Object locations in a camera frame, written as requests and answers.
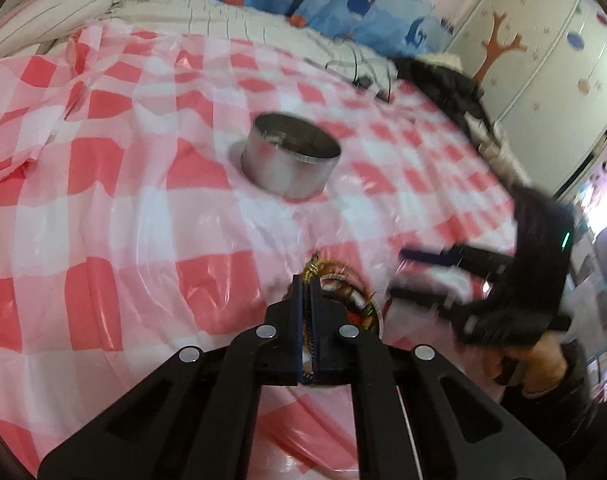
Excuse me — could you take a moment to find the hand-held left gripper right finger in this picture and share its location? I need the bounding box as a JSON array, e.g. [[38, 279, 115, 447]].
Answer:
[[311, 276, 569, 480]]

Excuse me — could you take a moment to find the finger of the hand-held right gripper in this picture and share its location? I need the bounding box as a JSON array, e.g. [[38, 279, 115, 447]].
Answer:
[[388, 286, 490, 329], [401, 244, 517, 282]]

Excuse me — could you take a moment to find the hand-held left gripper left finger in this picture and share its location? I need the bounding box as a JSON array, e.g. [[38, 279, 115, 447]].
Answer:
[[37, 274, 304, 480]]

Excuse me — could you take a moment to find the round metal tin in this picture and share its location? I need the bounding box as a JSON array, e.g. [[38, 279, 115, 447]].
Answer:
[[240, 113, 343, 200]]

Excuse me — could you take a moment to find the person's right forearm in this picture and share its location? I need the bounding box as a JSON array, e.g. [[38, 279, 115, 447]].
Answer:
[[503, 340, 607, 466]]

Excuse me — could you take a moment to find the person's right hand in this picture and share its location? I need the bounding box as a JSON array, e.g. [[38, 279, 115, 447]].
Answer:
[[507, 331, 567, 396]]

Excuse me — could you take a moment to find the colourful clutter pile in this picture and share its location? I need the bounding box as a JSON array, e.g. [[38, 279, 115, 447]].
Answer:
[[566, 145, 607, 391]]

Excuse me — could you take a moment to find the black jacket with fur collar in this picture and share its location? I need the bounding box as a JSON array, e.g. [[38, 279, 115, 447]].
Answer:
[[392, 52, 535, 192]]

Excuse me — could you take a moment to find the red white checkered plastic tablecloth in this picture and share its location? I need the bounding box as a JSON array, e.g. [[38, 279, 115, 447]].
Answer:
[[0, 20, 534, 480]]

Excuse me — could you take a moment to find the white wardrobe with tree decals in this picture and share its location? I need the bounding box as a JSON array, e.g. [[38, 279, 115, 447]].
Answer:
[[433, 0, 607, 202]]

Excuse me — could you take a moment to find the blue whale printed blanket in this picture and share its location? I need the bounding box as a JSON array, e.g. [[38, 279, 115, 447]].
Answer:
[[108, 0, 457, 59]]

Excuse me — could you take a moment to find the white grid bed sheet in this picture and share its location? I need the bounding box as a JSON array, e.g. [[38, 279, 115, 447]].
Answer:
[[108, 0, 405, 97]]

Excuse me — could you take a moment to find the black charger cable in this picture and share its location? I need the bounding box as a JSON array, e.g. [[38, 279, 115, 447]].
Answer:
[[325, 42, 400, 104]]

